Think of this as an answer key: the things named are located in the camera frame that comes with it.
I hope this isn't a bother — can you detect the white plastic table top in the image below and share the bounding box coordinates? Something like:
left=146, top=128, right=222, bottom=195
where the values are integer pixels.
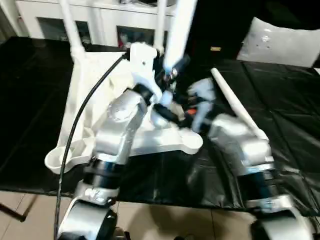
left=43, top=41, right=204, bottom=176

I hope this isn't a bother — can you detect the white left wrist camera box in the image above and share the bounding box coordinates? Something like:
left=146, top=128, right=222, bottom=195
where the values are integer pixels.
left=125, top=41, right=163, bottom=101

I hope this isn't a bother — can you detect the black cabinet with gold label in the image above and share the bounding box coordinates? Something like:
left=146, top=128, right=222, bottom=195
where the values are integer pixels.
left=184, top=0, right=254, bottom=61

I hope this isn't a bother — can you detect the black quilted mat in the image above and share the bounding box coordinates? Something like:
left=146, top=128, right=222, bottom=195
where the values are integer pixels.
left=0, top=35, right=320, bottom=216

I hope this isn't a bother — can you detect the white plastic table leg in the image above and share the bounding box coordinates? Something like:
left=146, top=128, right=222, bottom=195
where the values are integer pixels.
left=210, top=66, right=270, bottom=141
left=58, top=0, right=88, bottom=59
left=149, top=0, right=199, bottom=131
left=154, top=0, right=169, bottom=55

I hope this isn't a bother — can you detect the grey cushion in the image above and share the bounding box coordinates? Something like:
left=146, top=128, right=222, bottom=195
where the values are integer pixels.
left=235, top=16, right=320, bottom=68

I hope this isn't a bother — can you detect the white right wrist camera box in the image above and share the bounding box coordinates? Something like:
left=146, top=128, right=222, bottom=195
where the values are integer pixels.
left=186, top=76, right=216, bottom=134

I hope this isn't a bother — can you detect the black metal stand leg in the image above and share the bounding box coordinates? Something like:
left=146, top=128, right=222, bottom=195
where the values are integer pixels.
left=0, top=194, right=39, bottom=224

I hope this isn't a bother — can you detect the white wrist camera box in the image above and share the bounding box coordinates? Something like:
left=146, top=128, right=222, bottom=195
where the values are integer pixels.
left=186, top=76, right=216, bottom=134
left=125, top=41, right=163, bottom=101

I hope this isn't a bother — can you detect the white sideboard with glass doors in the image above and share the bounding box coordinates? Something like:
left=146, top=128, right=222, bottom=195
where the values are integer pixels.
left=15, top=0, right=181, bottom=51

